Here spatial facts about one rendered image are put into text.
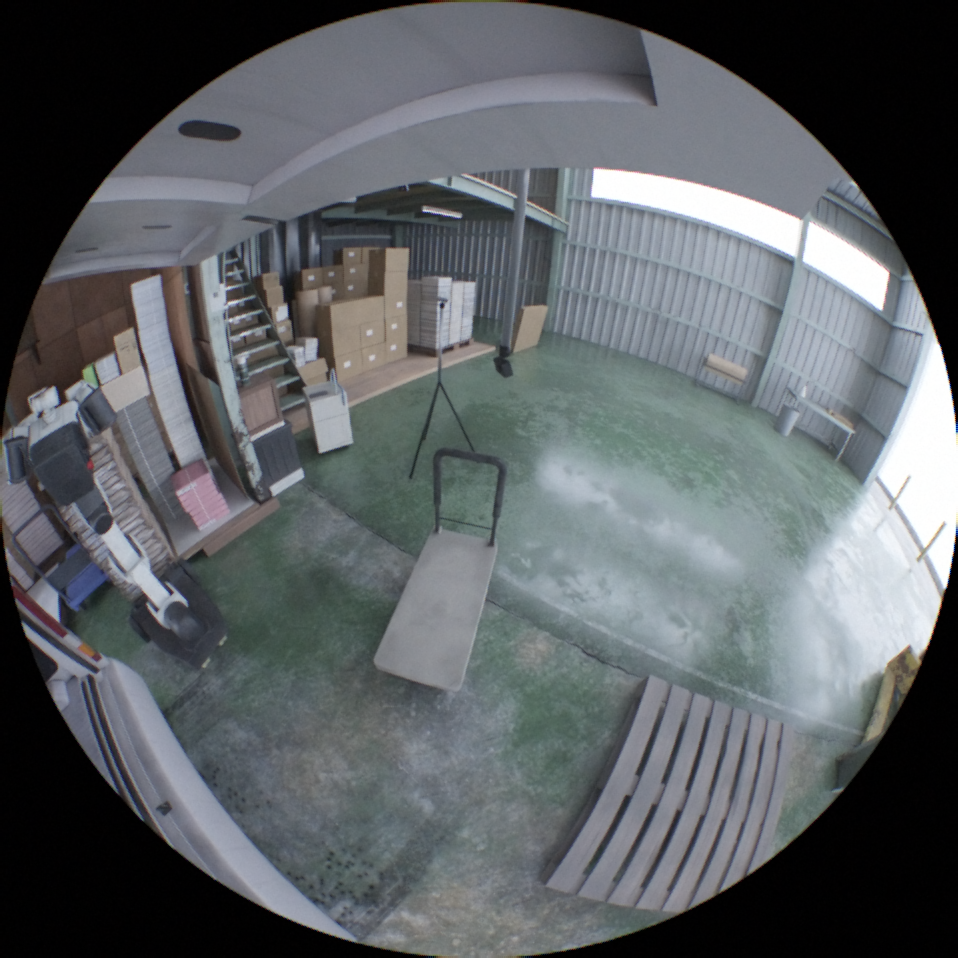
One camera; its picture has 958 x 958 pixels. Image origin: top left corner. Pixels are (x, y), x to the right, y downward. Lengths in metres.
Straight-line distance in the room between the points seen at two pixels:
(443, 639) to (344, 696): 0.57
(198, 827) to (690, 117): 1.51
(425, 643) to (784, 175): 1.56
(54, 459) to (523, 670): 2.11
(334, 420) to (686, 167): 2.81
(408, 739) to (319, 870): 0.80
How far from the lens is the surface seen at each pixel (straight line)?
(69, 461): 1.42
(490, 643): 1.73
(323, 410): 2.81
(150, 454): 2.67
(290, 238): 6.52
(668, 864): 1.79
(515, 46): 0.22
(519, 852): 1.64
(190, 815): 1.35
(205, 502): 2.51
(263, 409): 2.46
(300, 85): 0.28
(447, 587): 1.65
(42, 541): 4.05
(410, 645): 1.50
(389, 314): 4.93
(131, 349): 2.54
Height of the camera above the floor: 1.57
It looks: 37 degrees down
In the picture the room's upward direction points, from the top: 6 degrees clockwise
